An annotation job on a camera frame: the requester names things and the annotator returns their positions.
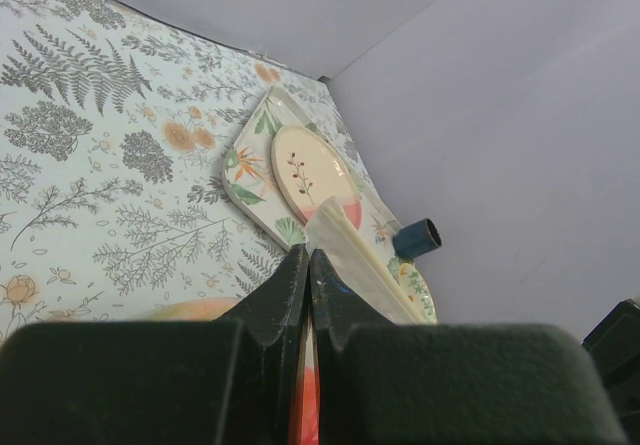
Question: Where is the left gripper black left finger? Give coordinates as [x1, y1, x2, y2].
[1, 245, 309, 444]

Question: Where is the floral table mat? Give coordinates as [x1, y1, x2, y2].
[1, 0, 364, 337]

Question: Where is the small floral bowl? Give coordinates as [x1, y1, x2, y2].
[398, 263, 438, 325]

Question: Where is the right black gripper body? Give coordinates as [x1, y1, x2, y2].
[582, 299, 639, 444]

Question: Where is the beige pink round plate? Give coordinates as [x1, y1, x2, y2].
[271, 125, 363, 228]

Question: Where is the floral rectangular tray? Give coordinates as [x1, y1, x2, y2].
[219, 84, 439, 324]

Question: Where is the red apple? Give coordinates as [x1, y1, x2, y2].
[288, 367, 319, 445]

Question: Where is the dark blue mug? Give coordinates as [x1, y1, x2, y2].
[392, 218, 442, 260]

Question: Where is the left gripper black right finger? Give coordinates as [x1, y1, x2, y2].
[309, 250, 627, 444]

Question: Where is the clear zip top bag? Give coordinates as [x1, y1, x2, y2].
[129, 195, 431, 445]

